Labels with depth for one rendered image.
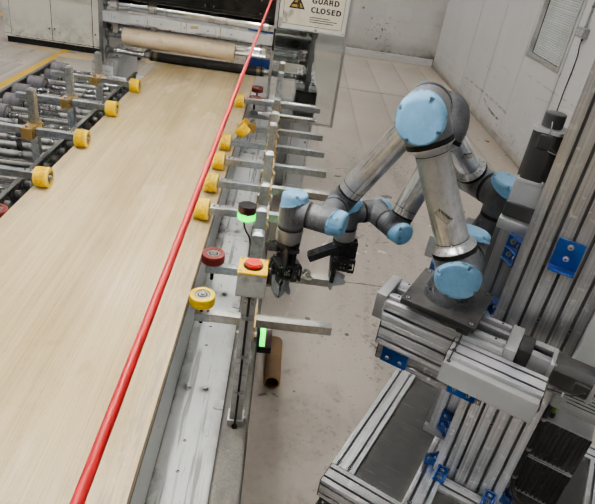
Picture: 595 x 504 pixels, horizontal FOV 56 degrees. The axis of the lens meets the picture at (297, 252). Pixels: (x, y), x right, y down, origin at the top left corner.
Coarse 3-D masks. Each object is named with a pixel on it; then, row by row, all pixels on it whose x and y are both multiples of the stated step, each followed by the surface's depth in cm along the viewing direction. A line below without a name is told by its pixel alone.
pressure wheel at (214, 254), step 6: (204, 252) 194; (210, 252) 195; (216, 252) 196; (222, 252) 196; (204, 258) 193; (210, 258) 192; (216, 258) 192; (222, 258) 194; (210, 264) 193; (216, 264) 194; (210, 276) 200
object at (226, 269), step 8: (224, 264) 198; (232, 264) 199; (208, 272) 198; (216, 272) 197; (224, 272) 198; (232, 272) 198; (296, 280) 199; (304, 280) 199; (312, 280) 199; (320, 280) 199; (328, 280) 199
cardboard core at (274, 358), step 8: (272, 336) 291; (272, 344) 285; (280, 344) 288; (272, 352) 280; (280, 352) 283; (272, 360) 275; (280, 360) 279; (272, 368) 270; (280, 368) 274; (264, 376) 268; (272, 376) 265; (280, 376) 271; (264, 384) 268; (272, 384) 271
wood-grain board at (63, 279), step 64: (128, 128) 288; (192, 128) 301; (64, 192) 219; (128, 192) 227; (192, 192) 235; (0, 256) 177; (64, 256) 182; (128, 256) 187; (192, 256) 192; (0, 320) 152; (64, 320) 155; (128, 320) 159; (0, 384) 133; (64, 384) 136; (0, 448) 118; (64, 448) 120; (128, 448) 123
